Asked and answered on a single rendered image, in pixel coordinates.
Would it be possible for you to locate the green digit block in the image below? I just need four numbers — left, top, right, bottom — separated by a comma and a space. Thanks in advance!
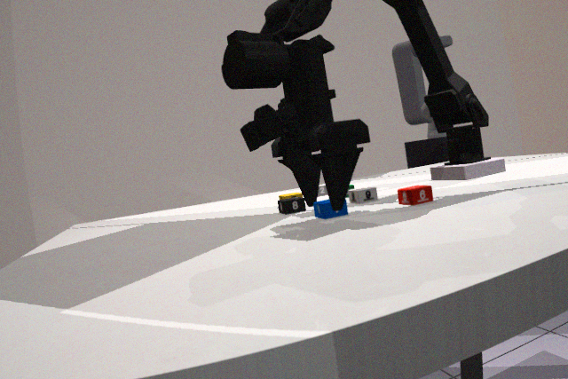
345, 185, 354, 198

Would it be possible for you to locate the red block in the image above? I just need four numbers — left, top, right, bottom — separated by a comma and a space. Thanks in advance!
397, 186, 434, 206

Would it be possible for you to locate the yellow block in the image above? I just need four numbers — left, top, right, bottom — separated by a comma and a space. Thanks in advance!
279, 193, 303, 200

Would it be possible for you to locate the blue block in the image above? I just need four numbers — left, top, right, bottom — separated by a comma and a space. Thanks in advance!
313, 200, 348, 219

